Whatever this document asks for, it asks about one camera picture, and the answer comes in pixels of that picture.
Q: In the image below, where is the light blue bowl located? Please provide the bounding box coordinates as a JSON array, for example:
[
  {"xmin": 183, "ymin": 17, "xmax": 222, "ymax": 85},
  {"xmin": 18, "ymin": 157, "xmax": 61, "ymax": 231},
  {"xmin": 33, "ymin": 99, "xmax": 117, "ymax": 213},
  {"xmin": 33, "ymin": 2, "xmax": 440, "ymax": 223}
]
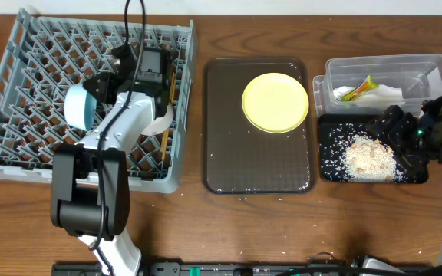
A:
[{"xmin": 64, "ymin": 84, "xmax": 97, "ymax": 131}]

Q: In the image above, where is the white paper napkin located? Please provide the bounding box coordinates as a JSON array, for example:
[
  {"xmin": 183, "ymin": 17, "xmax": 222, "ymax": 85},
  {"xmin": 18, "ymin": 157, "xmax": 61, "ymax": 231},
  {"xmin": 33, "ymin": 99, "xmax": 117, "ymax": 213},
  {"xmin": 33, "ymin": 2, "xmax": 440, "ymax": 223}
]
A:
[{"xmin": 352, "ymin": 84, "xmax": 404, "ymax": 107}]

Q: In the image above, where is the pile of rice and nuts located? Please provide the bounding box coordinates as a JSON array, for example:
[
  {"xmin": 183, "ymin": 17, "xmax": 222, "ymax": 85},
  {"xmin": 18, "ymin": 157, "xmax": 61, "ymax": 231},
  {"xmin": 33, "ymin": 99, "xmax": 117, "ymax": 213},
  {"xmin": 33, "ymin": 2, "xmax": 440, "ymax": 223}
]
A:
[{"xmin": 322, "ymin": 122, "xmax": 406, "ymax": 183}]

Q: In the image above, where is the pale pink bowl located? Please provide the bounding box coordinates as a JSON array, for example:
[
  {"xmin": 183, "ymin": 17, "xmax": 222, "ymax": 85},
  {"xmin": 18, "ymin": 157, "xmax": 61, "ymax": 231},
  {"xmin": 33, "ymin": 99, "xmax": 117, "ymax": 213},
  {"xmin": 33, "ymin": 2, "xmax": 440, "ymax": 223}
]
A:
[{"xmin": 141, "ymin": 104, "xmax": 173, "ymax": 136}]

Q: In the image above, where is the green orange snack wrapper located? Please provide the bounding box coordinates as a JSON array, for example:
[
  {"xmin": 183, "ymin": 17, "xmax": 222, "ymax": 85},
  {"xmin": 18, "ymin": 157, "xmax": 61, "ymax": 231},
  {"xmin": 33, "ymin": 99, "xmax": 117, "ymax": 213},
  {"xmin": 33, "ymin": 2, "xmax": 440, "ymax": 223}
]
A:
[{"xmin": 338, "ymin": 75, "xmax": 379, "ymax": 102}]

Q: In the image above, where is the wooden chopstick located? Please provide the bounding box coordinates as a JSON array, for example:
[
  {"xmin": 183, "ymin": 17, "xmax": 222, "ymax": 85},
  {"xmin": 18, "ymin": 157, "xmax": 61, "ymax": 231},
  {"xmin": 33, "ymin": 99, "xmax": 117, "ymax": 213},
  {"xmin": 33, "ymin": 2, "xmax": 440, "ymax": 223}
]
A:
[
  {"xmin": 169, "ymin": 71, "xmax": 176, "ymax": 106},
  {"xmin": 160, "ymin": 129, "xmax": 170, "ymax": 161}
]

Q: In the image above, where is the yellow round plate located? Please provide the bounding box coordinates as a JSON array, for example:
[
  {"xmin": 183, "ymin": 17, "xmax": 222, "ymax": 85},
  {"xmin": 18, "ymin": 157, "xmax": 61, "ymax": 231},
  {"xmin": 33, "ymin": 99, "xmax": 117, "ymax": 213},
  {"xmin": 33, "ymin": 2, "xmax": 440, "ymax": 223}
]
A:
[{"xmin": 241, "ymin": 73, "xmax": 310, "ymax": 134}]

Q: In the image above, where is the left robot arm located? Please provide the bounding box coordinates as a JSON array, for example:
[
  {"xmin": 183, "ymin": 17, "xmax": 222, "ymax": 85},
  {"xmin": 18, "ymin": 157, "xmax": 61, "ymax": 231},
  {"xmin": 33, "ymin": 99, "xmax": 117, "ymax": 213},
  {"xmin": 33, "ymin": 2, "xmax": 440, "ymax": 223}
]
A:
[{"xmin": 51, "ymin": 44, "xmax": 175, "ymax": 275}]

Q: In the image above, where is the clear plastic waste bin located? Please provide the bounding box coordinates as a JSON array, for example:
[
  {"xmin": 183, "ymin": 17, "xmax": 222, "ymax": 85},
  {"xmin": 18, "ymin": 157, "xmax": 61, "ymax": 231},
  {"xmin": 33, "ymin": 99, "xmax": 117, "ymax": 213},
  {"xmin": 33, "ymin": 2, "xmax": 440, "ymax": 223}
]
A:
[{"xmin": 312, "ymin": 54, "xmax": 442, "ymax": 117}]

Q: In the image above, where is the black rectangular tray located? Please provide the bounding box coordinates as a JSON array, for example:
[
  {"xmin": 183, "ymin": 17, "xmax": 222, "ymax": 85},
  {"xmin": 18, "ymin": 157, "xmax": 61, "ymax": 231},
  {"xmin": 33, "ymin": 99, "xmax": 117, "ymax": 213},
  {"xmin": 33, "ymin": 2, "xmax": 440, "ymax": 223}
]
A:
[{"xmin": 316, "ymin": 113, "xmax": 430, "ymax": 185}]

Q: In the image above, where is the grey plastic dish rack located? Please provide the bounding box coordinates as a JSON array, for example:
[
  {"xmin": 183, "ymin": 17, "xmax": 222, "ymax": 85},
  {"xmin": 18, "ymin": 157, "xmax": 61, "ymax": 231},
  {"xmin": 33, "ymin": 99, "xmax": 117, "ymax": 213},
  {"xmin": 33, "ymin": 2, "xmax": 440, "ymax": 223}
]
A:
[{"xmin": 0, "ymin": 10, "xmax": 198, "ymax": 193}]

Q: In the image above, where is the dark brown serving tray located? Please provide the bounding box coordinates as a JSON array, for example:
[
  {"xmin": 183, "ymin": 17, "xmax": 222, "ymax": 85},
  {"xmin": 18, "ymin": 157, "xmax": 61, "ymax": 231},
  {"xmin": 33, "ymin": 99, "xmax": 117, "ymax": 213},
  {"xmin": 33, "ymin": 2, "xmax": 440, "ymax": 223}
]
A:
[{"xmin": 201, "ymin": 57, "xmax": 318, "ymax": 195}]

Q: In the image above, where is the left black cable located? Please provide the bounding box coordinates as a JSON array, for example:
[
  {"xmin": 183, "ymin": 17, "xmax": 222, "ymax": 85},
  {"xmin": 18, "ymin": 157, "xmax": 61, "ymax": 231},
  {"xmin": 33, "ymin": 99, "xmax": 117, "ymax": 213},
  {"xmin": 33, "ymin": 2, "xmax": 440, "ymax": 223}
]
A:
[{"xmin": 88, "ymin": 0, "xmax": 147, "ymax": 276}]

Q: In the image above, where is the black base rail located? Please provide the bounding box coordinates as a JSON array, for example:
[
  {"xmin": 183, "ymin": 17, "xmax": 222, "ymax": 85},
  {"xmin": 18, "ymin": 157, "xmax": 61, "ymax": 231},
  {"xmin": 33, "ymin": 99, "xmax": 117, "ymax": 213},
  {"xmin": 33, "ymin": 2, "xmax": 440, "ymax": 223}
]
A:
[{"xmin": 51, "ymin": 261, "xmax": 442, "ymax": 276}]

